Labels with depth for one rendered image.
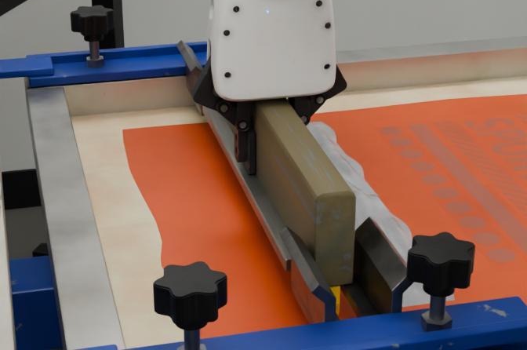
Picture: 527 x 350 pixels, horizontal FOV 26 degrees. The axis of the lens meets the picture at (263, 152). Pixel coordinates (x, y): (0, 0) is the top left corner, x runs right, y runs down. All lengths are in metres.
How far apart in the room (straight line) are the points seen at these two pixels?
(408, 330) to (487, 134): 0.45
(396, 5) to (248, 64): 2.29
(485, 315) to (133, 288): 0.27
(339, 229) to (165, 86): 0.45
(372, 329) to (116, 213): 0.32
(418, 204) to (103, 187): 0.28
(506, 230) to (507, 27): 2.39
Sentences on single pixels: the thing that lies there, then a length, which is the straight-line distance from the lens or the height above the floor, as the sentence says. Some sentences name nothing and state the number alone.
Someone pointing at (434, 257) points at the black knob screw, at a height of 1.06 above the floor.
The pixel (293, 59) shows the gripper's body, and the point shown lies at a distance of 0.92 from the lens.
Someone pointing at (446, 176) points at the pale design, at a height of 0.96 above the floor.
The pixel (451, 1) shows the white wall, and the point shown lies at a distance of 3.25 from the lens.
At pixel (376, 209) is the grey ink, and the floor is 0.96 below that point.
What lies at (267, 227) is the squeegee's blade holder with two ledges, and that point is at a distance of 0.88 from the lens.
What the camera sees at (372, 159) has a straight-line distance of 1.09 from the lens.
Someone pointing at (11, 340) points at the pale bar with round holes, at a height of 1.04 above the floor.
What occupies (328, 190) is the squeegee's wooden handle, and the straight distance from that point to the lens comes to 0.79.
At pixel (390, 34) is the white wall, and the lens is 3.21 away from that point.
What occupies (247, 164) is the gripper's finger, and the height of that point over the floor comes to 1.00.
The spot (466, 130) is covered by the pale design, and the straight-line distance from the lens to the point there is 1.17.
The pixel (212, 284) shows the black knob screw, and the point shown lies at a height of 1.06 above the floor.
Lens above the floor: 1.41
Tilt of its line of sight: 24 degrees down
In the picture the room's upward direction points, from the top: straight up
